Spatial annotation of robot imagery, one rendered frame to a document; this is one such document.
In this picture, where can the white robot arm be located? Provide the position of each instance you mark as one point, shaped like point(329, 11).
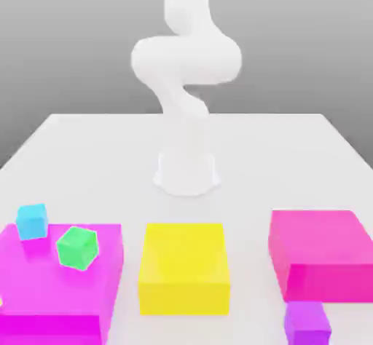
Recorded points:
point(186, 59)

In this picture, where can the small green cube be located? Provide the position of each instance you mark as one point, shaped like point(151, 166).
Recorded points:
point(77, 248)

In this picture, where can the small blue cube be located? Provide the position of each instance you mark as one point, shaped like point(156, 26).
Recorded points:
point(31, 221)

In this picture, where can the small purple cube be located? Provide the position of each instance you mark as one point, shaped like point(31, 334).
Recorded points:
point(306, 323)

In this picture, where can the large yellow box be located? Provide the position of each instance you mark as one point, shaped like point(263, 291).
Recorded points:
point(184, 263)

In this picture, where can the large pink box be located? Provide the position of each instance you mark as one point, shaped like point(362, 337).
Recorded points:
point(320, 251)

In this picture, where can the large magenta box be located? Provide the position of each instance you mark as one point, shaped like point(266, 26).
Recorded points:
point(58, 289)

